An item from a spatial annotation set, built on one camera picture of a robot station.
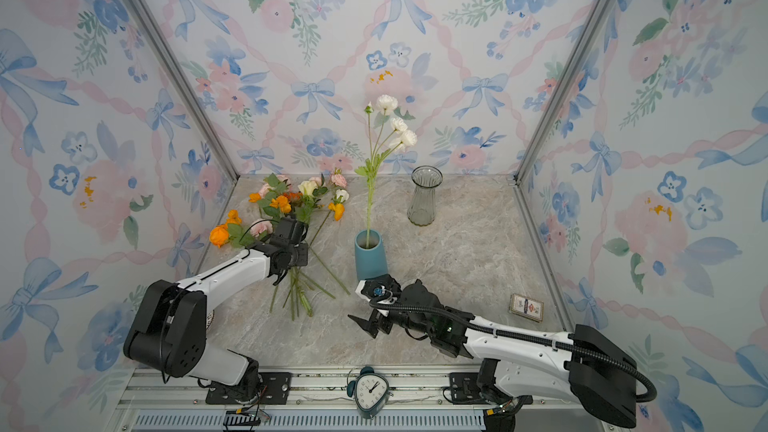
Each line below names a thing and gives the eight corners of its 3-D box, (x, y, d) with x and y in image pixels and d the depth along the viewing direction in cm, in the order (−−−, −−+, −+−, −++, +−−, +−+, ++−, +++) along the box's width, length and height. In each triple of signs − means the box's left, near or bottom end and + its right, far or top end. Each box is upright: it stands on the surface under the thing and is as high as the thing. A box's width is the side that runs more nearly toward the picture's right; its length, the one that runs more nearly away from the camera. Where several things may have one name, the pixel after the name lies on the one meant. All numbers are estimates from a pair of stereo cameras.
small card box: (508, 311, 89) (510, 309, 87) (509, 294, 92) (512, 291, 90) (539, 322, 87) (542, 319, 85) (540, 304, 90) (543, 301, 88)
